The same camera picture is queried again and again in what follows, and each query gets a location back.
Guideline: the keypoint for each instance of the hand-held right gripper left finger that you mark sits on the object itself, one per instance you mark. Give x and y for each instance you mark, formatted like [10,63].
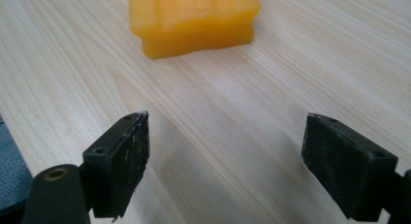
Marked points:
[119,172]

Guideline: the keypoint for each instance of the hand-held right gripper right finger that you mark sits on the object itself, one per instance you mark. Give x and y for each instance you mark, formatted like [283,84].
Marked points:
[349,166]

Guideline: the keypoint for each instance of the orange soap bar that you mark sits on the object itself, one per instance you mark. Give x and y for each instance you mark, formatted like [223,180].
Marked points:
[194,26]

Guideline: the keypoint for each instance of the blue-grey cloth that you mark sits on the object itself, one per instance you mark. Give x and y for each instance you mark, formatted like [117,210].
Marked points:
[11,172]

